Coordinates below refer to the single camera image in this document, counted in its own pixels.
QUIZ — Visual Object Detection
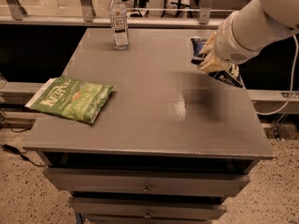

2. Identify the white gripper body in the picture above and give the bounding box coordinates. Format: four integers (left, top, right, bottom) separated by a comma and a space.
214, 11, 261, 64

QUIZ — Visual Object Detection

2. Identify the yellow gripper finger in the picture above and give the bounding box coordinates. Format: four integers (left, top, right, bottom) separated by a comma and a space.
200, 33, 216, 54
199, 52, 230, 73

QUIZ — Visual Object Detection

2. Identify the blue chip bag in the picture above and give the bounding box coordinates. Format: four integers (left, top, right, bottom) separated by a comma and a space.
191, 36, 243, 88

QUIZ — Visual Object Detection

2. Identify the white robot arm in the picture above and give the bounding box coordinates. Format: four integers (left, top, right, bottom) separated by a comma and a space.
199, 0, 299, 73

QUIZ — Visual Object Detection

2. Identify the clear plastic water bottle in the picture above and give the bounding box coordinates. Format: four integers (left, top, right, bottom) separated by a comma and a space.
109, 0, 129, 50

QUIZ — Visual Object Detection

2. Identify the green chip bag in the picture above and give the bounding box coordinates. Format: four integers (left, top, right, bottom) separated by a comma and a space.
25, 76, 115, 124

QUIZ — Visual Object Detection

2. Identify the grey drawer cabinet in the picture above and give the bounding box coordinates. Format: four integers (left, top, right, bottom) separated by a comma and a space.
24, 28, 273, 224

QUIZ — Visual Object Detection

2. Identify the upper grey drawer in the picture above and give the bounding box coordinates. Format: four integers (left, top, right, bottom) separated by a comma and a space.
44, 168, 249, 197

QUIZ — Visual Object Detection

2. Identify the grey drawer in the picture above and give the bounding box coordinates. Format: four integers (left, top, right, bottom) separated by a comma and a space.
44, 168, 249, 197
68, 198, 226, 220

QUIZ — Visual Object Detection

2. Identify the lower grey drawer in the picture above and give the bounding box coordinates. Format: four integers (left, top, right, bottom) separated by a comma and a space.
68, 198, 226, 220

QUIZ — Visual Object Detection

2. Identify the metal railing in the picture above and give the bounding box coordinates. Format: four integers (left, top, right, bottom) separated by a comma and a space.
0, 0, 232, 29

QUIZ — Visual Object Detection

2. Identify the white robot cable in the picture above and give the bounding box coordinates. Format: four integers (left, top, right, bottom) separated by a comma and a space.
255, 35, 299, 117

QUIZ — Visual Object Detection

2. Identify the black floor cable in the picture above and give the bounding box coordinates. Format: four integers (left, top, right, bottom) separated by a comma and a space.
0, 117, 46, 168

